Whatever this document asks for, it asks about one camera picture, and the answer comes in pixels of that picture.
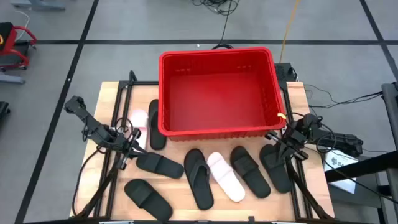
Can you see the black metal beam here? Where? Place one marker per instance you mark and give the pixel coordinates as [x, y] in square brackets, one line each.
[373, 163]

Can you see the yellow tape tag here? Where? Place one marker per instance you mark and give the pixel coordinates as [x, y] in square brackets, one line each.
[281, 115]

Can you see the red wheeled cart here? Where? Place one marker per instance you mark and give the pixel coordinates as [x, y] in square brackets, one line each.
[9, 40]

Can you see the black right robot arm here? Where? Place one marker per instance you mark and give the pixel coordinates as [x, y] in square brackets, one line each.
[342, 141]

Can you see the black flip-flop white-striped sole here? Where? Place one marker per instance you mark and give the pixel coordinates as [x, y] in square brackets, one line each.
[199, 186]
[154, 124]

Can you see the grey metal post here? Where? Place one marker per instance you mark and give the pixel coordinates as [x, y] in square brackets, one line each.
[390, 124]

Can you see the red plastic bin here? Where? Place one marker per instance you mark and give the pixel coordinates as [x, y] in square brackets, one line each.
[217, 102]

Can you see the white printed paper sheet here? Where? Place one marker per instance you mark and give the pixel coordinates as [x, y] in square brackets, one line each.
[337, 160]

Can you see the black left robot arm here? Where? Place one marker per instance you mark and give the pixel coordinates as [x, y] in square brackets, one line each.
[93, 127]

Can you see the grey metal table foot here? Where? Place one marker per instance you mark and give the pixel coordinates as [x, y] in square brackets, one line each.
[12, 78]
[37, 3]

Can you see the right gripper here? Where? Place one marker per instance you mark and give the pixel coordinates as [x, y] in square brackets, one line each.
[292, 140]

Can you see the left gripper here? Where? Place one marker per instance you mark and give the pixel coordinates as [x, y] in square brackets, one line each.
[127, 147]

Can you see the pink slide sandal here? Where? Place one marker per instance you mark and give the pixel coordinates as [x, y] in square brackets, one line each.
[140, 119]
[225, 175]

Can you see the black slide sandal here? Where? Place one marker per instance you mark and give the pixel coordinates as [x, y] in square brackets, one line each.
[250, 174]
[164, 166]
[146, 197]
[273, 174]

